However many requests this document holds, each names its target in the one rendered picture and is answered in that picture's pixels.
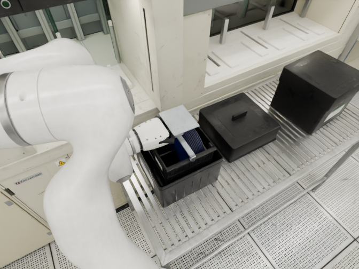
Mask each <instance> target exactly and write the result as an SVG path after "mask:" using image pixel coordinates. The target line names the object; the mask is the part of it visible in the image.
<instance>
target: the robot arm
mask: <svg viewBox="0 0 359 269"><path fill-rule="evenodd" d="M134 116H135V104H134V99H133V96H132V93H131V91H130V88H129V86H128V84H127V82H126V80H125V79H123V78H122V77H121V76H120V75H119V74H118V73H116V72H115V71H113V70H111V69H109V68H107V67H104V66H101V65H96V64H95V62H94V60H93V58H92V56H91V54H90V53H89V52H88V50H87V49H86V48H85V47H83V46H82V45H81V44H79V43H78V42H76V41H74V40H72V39H69V38H56V39H54V40H52V41H50V42H48V43H46V44H44V45H42V46H40V47H38V48H35V49H32V50H29V51H26V52H22V53H19V54H15V55H12V56H9V57H6V58H3V59H0V149H11V148H19V147H26V146H32V145H39V144H46V143H52V142H57V141H67V142H69V143H70V144H71V145H72V148H73V154H72V156H71V157H70V158H69V160H68V161H67V162H66V163H65V164H64V165H63V166H62V167H61V169H60V170H59V171H58V172H57V173H56V174H55V175H54V176H53V178H52V179H51V180H50V182H49V184H48V186H47V188H46V190H45V193H44V198H43V208H44V213H45V216H46V219H47V221H48V224H49V227H50V230H51V232H52V235H53V237H54V239H55V242H56V244H57V246H58V247H59V249H60V251H61V252H62V253H63V255H64V256H65V257H66V258H67V259H68V260H69V261H70V262H71V263H72V264H73V265H75V266H76V267H78V268H80V269H159V267H158V265H157V264H156V262H155V261H154V260H153V259H152V258H151V257H150V256H149V255H148V254H147V253H146V252H145V251H144V250H142V249H141V248H140V247H139V246H138V245H137V244H135V243H134V242H133V241H132V240H131V239H129V238H128V236H127V235H126V233H125V232H124V230H123V228H122V226H121V224H120V222H119V220H118V217H117V214H116V210H115V206H114V202H113V198H112V193H111V188H110V182H109V179H110V180H111V181H113V182H115V183H124V182H125V181H127V180H129V179H130V177H131V176H132V173H133V167H132V163H131V159H130V156H132V155H134V154H137V153H139V152H140V151H141V150H143V151H149V150H152V149H156V148H159V147H162V146H164V145H167V144H173V143H174V141H175V136H174V135H173V134H172V133H171V131H170V130H167V129H166V128H165V126H166V124H165V122H164V121H163V119H162V118H161V117H160V116H157V115H156V116H155V117H154V118H153V119H150V120H148V121H146V122H144V123H142V124H140V125H138V126H136V127H135V128H134V129H133V130H132V129H131V127H132V124H133V121H134ZM168 137H171V138H170V139H169V138H168Z"/></svg>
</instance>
